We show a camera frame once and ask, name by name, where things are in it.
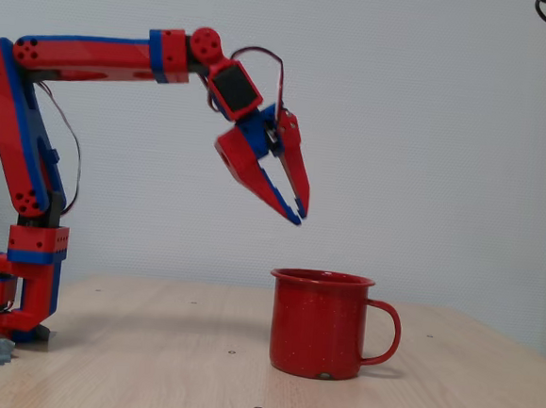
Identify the blue and red gripper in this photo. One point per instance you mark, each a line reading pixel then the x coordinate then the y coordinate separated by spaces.
pixel 254 152

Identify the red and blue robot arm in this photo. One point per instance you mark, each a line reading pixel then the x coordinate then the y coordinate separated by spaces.
pixel 100 55

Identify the red enamel mug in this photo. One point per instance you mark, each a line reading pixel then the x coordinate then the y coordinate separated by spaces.
pixel 316 321

